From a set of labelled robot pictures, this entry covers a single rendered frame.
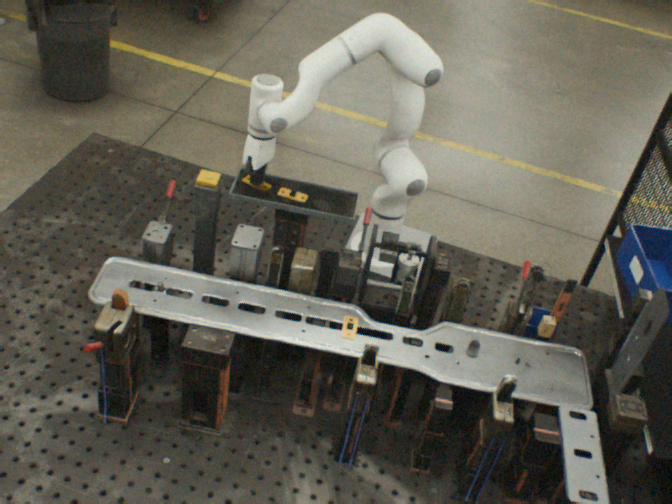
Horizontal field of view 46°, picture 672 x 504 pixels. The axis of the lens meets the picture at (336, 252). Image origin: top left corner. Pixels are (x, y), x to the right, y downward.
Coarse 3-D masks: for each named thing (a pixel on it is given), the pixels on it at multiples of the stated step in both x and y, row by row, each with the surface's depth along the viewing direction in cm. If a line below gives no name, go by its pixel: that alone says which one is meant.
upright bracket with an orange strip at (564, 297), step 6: (570, 282) 214; (576, 282) 214; (564, 288) 215; (570, 288) 215; (564, 294) 217; (570, 294) 217; (558, 300) 218; (564, 300) 218; (558, 306) 220; (564, 306) 219; (552, 312) 222; (558, 312) 221; (558, 318) 223; (552, 336) 227
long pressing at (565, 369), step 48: (96, 288) 212; (192, 288) 218; (240, 288) 220; (288, 336) 209; (336, 336) 212; (432, 336) 218; (480, 336) 220; (480, 384) 207; (528, 384) 209; (576, 384) 212
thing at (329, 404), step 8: (352, 320) 219; (336, 360) 224; (344, 360) 221; (336, 368) 224; (344, 368) 223; (336, 376) 226; (328, 384) 237; (336, 384) 228; (344, 384) 238; (328, 392) 234; (336, 392) 230; (328, 400) 232; (336, 400) 232; (328, 408) 230; (336, 408) 231
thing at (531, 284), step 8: (536, 264) 214; (528, 272) 215; (536, 272) 211; (528, 280) 215; (536, 280) 212; (528, 288) 217; (536, 288) 216; (520, 296) 219; (528, 296) 219; (520, 304) 219; (528, 304) 220; (528, 312) 220
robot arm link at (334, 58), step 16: (320, 48) 212; (336, 48) 209; (304, 64) 210; (320, 64) 210; (336, 64) 210; (352, 64) 212; (304, 80) 207; (320, 80) 211; (304, 96) 206; (272, 112) 206; (288, 112) 206; (304, 112) 208; (272, 128) 207; (288, 128) 210
